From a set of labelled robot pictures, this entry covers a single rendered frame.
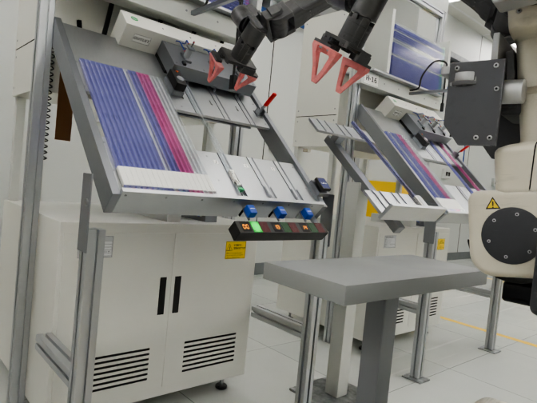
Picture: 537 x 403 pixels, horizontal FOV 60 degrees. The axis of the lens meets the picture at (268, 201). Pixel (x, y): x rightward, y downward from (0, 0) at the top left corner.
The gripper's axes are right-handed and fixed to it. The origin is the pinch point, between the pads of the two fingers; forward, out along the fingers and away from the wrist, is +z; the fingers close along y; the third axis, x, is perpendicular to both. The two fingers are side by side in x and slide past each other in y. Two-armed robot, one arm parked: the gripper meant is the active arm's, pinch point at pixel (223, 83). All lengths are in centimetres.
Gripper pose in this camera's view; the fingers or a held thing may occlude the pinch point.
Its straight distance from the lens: 140.7
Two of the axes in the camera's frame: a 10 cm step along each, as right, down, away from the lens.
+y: -7.4, -0.7, -6.6
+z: -5.4, 6.5, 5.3
